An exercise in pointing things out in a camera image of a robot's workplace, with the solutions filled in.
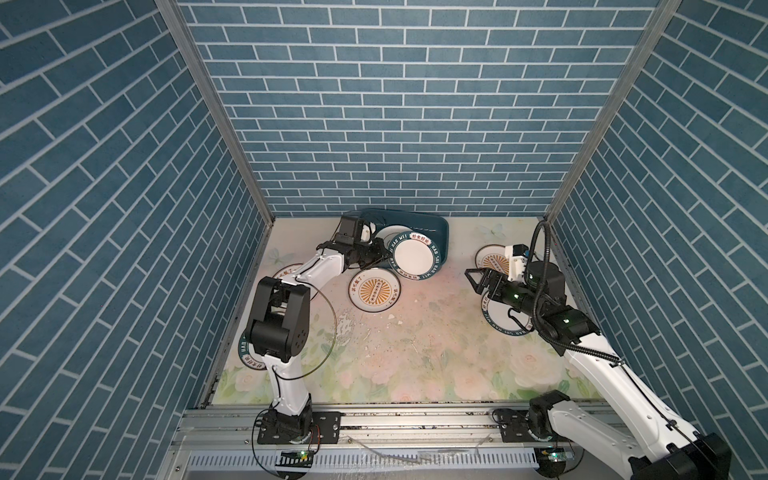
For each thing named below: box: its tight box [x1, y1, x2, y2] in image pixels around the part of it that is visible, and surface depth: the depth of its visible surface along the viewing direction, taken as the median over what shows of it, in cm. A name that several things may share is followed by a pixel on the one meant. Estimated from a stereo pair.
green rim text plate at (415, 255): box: [388, 231, 442, 281], surface depth 98 cm
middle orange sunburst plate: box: [348, 268, 402, 313], surface depth 101 cm
